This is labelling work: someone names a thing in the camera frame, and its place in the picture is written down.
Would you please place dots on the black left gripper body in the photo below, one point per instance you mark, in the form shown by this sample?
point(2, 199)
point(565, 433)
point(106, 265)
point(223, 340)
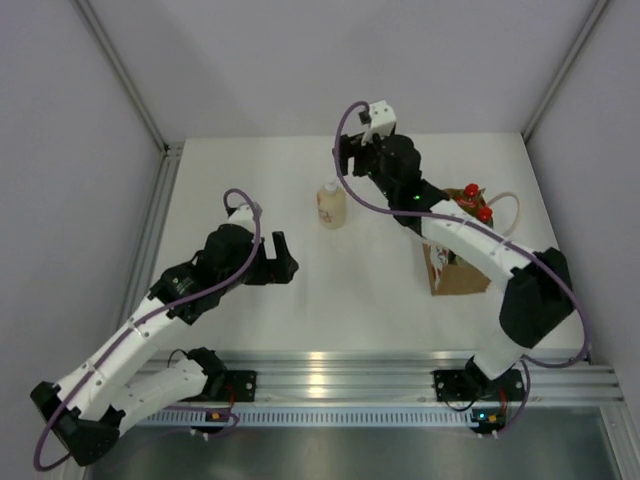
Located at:
point(266, 270)

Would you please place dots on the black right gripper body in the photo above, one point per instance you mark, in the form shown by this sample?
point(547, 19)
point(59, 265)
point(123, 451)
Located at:
point(366, 161)

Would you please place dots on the cream pump soap bottle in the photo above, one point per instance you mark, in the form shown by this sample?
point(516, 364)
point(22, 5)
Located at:
point(331, 205)

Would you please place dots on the burlap canvas bag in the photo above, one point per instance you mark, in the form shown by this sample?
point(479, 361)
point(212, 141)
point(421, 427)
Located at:
point(450, 274)

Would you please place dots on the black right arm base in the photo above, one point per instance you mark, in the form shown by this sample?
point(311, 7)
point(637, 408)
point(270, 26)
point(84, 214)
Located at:
point(451, 385)

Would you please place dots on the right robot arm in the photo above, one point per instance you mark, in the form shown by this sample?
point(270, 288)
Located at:
point(537, 295)

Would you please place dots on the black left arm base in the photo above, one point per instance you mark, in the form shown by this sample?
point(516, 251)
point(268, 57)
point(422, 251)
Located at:
point(237, 386)

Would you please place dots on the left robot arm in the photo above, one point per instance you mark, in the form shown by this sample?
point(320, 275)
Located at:
point(90, 409)

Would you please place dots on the yellow dish soap bottle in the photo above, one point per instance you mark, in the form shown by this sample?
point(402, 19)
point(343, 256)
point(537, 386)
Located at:
point(470, 198)

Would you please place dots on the green dish soap bottle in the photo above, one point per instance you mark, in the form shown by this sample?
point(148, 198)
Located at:
point(484, 214)

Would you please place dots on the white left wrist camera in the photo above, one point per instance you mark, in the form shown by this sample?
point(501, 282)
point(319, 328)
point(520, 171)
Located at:
point(246, 216)

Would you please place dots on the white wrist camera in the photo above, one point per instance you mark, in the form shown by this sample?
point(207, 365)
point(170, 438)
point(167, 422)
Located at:
point(246, 216)
point(379, 119)

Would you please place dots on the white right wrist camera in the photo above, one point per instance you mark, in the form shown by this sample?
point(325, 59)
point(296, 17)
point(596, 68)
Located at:
point(379, 119)

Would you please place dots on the left aluminium frame post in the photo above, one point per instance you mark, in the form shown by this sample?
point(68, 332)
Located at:
point(99, 34)

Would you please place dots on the aluminium frame post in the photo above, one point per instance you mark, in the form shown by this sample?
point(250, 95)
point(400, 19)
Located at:
point(99, 34)
point(580, 41)

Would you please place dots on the white rope bag handle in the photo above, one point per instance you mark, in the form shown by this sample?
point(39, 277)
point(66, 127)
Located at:
point(507, 210)

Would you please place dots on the grey slotted cable duct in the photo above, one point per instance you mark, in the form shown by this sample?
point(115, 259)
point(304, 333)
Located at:
point(324, 417)

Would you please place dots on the right aluminium frame post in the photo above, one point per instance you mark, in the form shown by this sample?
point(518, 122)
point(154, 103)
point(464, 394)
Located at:
point(580, 41)

